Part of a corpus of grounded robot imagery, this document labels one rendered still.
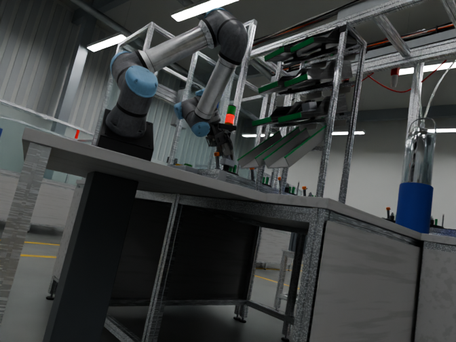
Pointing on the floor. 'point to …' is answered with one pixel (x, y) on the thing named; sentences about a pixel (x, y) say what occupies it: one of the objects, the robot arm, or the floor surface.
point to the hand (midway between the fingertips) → (229, 157)
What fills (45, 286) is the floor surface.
